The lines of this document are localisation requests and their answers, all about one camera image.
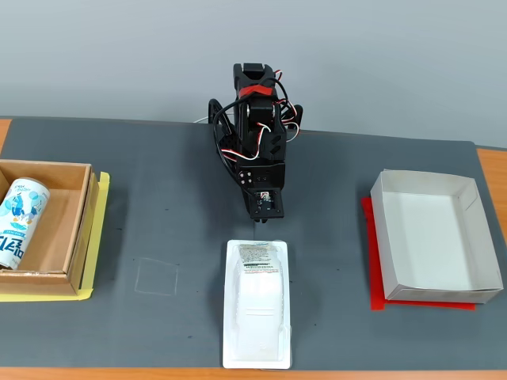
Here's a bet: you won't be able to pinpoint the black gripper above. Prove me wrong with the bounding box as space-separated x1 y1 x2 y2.
237 158 287 225

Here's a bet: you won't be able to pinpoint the white and blue drink can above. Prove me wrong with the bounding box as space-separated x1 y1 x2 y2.
0 177 51 271

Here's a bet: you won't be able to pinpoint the white cardboard box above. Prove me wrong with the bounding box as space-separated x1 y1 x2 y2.
370 169 504 305

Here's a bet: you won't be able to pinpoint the brown cardboard box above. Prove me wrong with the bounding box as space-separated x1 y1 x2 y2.
0 158 100 296

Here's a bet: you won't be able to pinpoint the grey table mat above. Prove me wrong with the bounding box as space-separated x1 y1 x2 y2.
0 117 507 371

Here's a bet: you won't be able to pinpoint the red tape wrap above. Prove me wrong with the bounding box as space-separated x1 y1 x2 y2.
238 84 278 97

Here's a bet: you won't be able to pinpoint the white plastic blister package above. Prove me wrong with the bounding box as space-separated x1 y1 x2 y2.
221 238 294 370

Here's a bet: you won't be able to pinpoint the red paper sheet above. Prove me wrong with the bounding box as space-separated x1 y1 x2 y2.
360 196 476 312

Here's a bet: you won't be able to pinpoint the red white black servo wires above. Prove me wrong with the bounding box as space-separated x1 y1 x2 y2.
219 70 300 162

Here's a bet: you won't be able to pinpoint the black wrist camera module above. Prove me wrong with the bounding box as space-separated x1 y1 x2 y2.
247 188 285 220

